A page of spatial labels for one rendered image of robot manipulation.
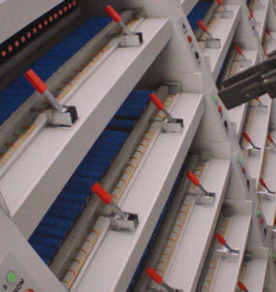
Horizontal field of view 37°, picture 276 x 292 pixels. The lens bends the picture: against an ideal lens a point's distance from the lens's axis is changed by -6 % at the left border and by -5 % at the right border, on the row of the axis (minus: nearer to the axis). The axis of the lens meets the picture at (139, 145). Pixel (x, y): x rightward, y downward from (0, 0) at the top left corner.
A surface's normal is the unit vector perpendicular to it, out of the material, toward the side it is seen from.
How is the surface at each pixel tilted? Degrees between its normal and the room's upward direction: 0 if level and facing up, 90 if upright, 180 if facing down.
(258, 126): 19
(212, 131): 90
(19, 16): 109
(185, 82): 90
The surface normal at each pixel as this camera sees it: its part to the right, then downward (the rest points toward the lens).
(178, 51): -0.33, 0.58
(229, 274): -0.12, -0.81
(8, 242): 0.84, -0.18
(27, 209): 0.94, 0.09
